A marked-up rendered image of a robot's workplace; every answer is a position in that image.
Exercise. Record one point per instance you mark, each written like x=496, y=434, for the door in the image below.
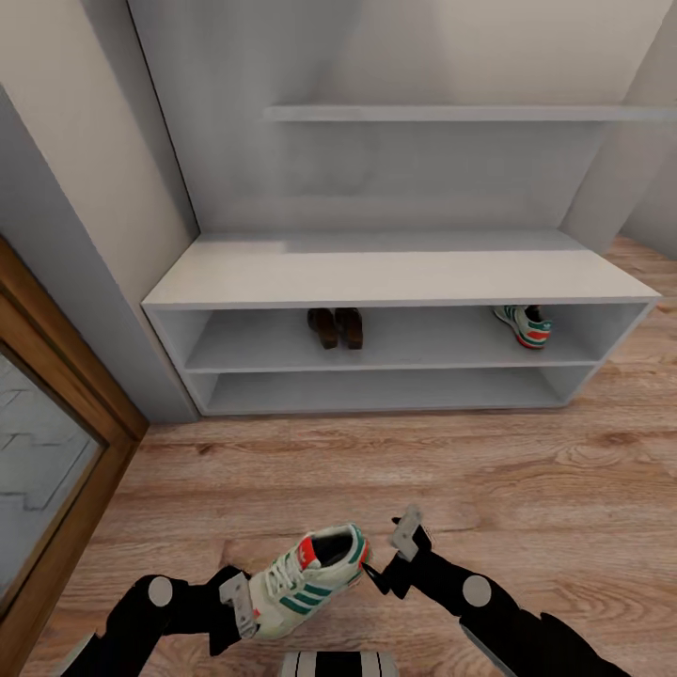
x=67, y=436

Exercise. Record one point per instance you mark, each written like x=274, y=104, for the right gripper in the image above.
x=400, y=575

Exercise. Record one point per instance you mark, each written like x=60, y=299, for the gym shoe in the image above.
x=527, y=321
x=323, y=565

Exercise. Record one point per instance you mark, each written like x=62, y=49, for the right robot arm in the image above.
x=519, y=643

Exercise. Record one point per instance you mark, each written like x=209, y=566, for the sandal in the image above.
x=322, y=320
x=348, y=319

